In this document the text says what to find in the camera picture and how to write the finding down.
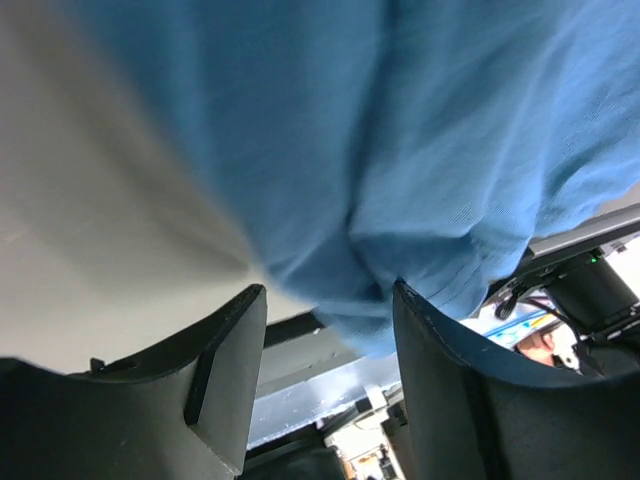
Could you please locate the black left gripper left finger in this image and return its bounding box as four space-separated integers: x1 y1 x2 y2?
1 284 267 479

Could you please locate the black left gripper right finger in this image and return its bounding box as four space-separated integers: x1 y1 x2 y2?
393 282 639 479

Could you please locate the blue t shirt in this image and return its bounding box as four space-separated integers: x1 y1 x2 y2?
63 1 639 355

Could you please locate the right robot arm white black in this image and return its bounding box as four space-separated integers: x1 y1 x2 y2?
491 248 639 377

